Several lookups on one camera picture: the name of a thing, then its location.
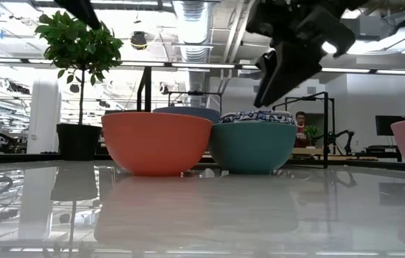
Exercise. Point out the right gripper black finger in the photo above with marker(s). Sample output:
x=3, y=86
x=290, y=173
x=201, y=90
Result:
x=267, y=68
x=291, y=68

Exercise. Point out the blue patterned paper bowl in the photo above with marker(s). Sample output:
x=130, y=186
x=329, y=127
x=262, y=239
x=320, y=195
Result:
x=259, y=119
x=259, y=112

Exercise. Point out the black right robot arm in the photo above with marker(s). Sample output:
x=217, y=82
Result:
x=358, y=3

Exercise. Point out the black background robot arm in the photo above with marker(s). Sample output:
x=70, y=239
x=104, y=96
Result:
x=349, y=143

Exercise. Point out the small green plant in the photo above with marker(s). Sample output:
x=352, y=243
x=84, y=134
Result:
x=311, y=132

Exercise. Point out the person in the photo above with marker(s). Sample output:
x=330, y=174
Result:
x=300, y=138

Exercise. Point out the green bowl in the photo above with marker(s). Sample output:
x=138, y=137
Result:
x=252, y=150

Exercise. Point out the black monitor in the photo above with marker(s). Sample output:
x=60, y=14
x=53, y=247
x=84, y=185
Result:
x=390, y=125

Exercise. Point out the black ceiling dome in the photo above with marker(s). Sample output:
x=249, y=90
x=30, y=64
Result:
x=139, y=40

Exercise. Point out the red bowl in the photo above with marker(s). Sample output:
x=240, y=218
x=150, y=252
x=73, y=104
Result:
x=155, y=143

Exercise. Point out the potted plant in black pot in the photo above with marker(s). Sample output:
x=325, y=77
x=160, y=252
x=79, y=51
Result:
x=78, y=141

